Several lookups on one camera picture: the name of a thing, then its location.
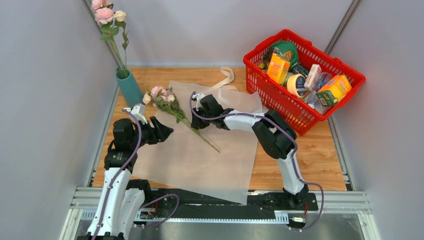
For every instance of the white red small box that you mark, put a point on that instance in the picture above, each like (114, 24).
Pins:
(312, 77)

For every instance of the cream printed ribbon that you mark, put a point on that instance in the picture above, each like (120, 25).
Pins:
(226, 82)

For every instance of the pink rose stem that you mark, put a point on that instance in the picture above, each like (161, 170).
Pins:
(103, 11)

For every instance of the orange juice box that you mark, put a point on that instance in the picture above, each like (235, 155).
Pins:
(278, 68)

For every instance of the white wrapping paper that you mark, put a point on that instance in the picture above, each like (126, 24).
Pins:
(217, 163)

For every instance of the teal cylindrical vase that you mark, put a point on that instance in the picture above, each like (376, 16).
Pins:
(129, 87)

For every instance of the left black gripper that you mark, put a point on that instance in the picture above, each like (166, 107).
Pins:
(160, 133)

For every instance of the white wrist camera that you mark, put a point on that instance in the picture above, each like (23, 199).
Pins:
(197, 97)
(137, 111)

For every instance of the yellow green box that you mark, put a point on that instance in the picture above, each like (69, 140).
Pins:
(334, 90)

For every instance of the masking tape roll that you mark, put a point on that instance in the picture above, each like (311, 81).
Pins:
(296, 85)

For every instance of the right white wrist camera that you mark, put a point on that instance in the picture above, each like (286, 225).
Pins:
(197, 97)

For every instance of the red plastic shopping basket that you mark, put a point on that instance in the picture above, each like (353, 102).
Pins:
(295, 111)

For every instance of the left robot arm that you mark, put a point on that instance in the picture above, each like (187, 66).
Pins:
(121, 197)

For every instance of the dark snack packet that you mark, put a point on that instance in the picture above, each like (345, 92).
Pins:
(298, 68)

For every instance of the pink and white flowers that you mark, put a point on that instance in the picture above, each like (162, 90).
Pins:
(165, 100)

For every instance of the green snack bag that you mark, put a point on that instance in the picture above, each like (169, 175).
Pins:
(287, 50)

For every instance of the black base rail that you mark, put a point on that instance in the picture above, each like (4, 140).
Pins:
(186, 205)

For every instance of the cream rose stem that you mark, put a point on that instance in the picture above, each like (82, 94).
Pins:
(120, 24)

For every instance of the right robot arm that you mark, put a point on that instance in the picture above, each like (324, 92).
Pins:
(276, 137)

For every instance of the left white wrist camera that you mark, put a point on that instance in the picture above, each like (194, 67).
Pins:
(137, 111)

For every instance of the clear plastic bottle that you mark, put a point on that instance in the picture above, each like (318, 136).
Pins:
(312, 100)

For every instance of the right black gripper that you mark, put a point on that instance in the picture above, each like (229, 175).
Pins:
(197, 124)

